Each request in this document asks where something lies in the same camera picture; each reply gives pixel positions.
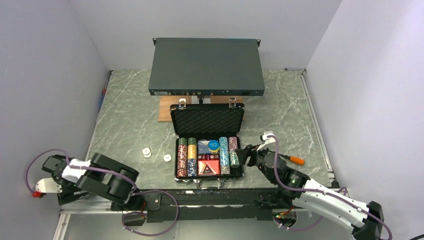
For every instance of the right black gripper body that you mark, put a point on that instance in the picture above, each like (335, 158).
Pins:
(259, 160)

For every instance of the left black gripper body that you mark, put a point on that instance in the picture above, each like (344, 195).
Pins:
(67, 196)

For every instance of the blue dealer button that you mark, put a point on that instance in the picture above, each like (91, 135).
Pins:
(213, 145)

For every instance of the red triangle card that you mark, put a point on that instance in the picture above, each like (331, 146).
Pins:
(206, 170)

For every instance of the white poker chip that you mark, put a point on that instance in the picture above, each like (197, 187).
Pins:
(146, 152)
(167, 158)

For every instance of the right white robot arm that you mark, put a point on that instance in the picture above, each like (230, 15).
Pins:
(365, 221)

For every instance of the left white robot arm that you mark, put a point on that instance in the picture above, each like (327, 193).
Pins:
(101, 176)

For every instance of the light blue chip column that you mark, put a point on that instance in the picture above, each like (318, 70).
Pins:
(224, 156)

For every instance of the black poker chip case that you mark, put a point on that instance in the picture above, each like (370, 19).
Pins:
(207, 122)

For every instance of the blue playing card deck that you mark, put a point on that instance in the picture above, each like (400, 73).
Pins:
(202, 147)

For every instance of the red dice row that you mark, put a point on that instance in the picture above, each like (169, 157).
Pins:
(207, 157)

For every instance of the green yellow blue chip column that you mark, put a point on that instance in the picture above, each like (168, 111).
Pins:
(192, 164)

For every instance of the red green chip column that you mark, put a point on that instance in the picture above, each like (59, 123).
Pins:
(182, 157)

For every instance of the wooden board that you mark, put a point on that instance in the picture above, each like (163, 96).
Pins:
(165, 103)

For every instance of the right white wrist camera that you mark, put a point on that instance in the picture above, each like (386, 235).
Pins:
(267, 139)

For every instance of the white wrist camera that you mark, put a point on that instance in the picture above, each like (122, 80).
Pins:
(46, 186)
(267, 139)

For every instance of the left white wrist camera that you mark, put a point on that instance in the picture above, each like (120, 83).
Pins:
(46, 186)

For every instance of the orange handled screwdriver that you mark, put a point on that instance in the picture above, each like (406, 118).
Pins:
(293, 159)

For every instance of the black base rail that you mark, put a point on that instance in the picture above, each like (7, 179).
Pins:
(218, 204)

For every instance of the dark rack-mount server unit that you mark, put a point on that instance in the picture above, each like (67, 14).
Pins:
(206, 67)

